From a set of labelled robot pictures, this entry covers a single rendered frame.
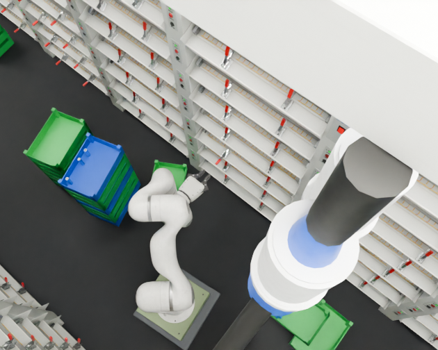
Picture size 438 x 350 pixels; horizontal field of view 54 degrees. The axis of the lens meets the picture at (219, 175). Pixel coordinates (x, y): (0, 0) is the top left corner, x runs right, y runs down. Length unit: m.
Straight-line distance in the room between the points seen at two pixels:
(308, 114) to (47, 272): 1.85
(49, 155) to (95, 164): 0.31
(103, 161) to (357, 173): 2.20
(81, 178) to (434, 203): 1.63
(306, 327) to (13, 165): 2.05
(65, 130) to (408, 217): 1.81
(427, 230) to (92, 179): 1.56
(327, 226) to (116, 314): 2.44
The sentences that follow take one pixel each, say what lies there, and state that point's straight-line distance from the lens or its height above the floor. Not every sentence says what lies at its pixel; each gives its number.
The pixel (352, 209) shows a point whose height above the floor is 2.38.
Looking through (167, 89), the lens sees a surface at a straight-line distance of 2.22.
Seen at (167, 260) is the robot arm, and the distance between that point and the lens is 1.70.
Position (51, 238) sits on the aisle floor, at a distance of 2.81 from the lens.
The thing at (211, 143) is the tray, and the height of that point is 0.49.
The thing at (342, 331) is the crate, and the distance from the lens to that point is 2.62.
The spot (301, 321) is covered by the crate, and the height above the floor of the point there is 0.07.
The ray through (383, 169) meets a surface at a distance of 0.17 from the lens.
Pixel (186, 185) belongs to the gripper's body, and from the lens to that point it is 2.12.
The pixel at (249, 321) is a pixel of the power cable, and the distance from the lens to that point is 0.45.
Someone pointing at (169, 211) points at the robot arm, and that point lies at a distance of 1.60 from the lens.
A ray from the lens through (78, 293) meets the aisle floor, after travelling 2.69.
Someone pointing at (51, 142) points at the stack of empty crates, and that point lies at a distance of 2.56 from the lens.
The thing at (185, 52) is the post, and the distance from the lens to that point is 1.70.
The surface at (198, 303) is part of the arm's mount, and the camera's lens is 2.19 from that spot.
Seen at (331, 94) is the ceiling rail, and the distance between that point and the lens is 0.16.
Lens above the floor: 2.54
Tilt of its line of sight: 68 degrees down
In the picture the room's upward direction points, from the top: 2 degrees counter-clockwise
